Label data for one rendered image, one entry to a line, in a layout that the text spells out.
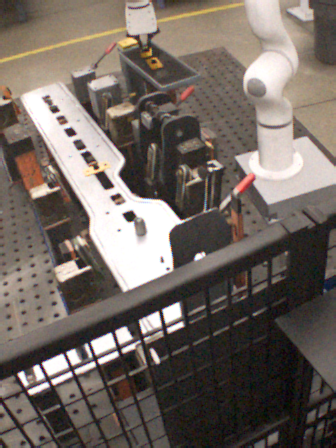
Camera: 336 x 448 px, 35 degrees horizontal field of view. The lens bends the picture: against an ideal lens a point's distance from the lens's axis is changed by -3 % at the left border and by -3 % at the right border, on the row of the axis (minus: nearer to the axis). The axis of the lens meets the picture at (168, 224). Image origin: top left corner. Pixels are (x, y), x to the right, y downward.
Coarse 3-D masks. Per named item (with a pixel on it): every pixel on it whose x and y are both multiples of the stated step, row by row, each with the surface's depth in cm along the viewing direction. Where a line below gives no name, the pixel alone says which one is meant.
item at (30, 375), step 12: (24, 372) 113; (36, 396) 112; (48, 396) 113; (48, 408) 116; (48, 420) 119; (60, 420) 121; (60, 432) 124; (72, 432) 126; (84, 432) 131; (48, 444) 129; (60, 444) 128; (72, 444) 128
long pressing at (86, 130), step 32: (32, 96) 210; (64, 96) 206; (64, 128) 187; (96, 128) 183; (64, 160) 171; (96, 160) 169; (96, 192) 156; (128, 192) 153; (96, 224) 145; (128, 224) 143; (160, 224) 142; (128, 256) 134; (128, 288) 126
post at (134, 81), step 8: (120, 48) 199; (128, 64) 200; (128, 72) 202; (136, 72) 203; (128, 80) 206; (136, 80) 206; (128, 88) 210; (136, 88) 208; (144, 88) 209; (136, 96) 210
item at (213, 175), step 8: (200, 168) 121; (208, 168) 122; (216, 168) 121; (224, 168) 123; (200, 176) 122; (208, 176) 124; (216, 176) 122; (208, 184) 126; (216, 184) 123; (208, 192) 127; (216, 192) 124; (208, 200) 129; (216, 200) 126; (208, 208) 130
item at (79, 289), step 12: (72, 264) 128; (84, 264) 131; (60, 276) 126; (72, 276) 126; (84, 276) 127; (60, 288) 127; (72, 288) 128; (84, 288) 129; (96, 288) 131; (72, 300) 130; (84, 300) 132; (96, 300) 134; (72, 312) 132; (84, 348) 151
